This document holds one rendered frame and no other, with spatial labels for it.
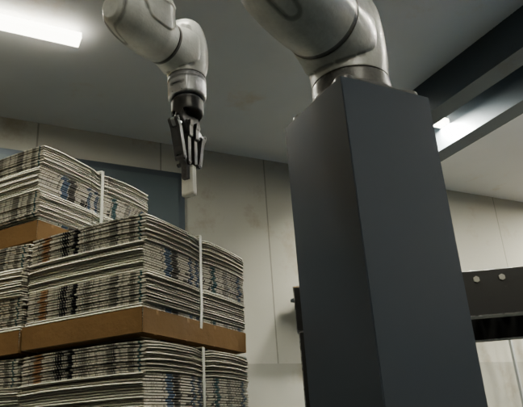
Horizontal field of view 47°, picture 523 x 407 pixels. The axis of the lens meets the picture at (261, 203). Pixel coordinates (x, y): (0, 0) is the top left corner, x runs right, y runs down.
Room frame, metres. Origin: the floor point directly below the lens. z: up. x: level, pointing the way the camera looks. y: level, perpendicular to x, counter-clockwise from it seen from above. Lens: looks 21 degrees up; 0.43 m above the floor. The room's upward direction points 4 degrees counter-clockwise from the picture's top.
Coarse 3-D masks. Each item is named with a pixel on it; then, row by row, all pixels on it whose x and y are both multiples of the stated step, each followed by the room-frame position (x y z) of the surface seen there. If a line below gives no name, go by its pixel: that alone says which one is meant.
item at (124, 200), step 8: (112, 184) 1.37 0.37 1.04; (120, 184) 1.40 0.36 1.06; (112, 192) 1.37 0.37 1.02; (120, 192) 1.40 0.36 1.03; (128, 192) 1.43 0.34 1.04; (136, 192) 1.46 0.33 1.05; (112, 200) 1.37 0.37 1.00; (120, 200) 1.40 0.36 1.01; (128, 200) 1.43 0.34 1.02; (136, 200) 1.45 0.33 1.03; (144, 200) 1.49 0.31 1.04; (112, 208) 1.37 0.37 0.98; (120, 208) 1.40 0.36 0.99; (128, 208) 1.42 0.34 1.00; (136, 208) 1.45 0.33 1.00; (144, 208) 1.48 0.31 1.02; (112, 216) 1.37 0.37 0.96; (120, 216) 1.39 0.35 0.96
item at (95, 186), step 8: (96, 176) 1.32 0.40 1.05; (104, 176) 1.34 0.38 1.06; (96, 184) 1.32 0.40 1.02; (104, 184) 1.35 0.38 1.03; (96, 192) 1.32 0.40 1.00; (104, 192) 1.35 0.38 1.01; (96, 200) 1.32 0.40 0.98; (104, 200) 1.35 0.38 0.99; (96, 208) 1.32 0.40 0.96; (104, 208) 1.34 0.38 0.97; (96, 216) 1.31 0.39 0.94; (104, 216) 1.34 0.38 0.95
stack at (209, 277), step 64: (0, 256) 1.18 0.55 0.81; (64, 256) 1.11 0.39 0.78; (128, 256) 1.04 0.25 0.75; (192, 256) 1.17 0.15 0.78; (0, 320) 1.17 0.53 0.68; (64, 320) 1.10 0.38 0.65; (0, 384) 1.17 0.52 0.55; (64, 384) 1.10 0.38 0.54; (128, 384) 1.04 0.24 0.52; (192, 384) 1.16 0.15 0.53
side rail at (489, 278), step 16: (464, 272) 1.54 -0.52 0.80; (480, 272) 1.54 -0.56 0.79; (496, 272) 1.53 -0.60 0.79; (512, 272) 1.53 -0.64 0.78; (480, 288) 1.54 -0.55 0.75; (496, 288) 1.53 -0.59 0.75; (512, 288) 1.53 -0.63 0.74; (480, 304) 1.54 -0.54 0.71; (496, 304) 1.53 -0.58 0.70; (512, 304) 1.53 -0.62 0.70
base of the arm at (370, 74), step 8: (336, 72) 0.95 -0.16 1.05; (344, 72) 0.94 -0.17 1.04; (352, 72) 0.94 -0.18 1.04; (360, 72) 0.94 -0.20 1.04; (368, 72) 0.94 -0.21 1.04; (376, 72) 0.95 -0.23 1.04; (384, 72) 0.97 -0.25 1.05; (320, 80) 0.97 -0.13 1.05; (328, 80) 0.96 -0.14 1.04; (360, 80) 0.92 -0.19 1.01; (368, 80) 0.94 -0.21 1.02; (376, 80) 0.95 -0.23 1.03; (384, 80) 0.96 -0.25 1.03; (312, 88) 1.01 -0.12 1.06; (320, 88) 0.97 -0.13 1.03; (392, 88) 0.96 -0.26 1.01; (312, 96) 1.01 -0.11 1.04
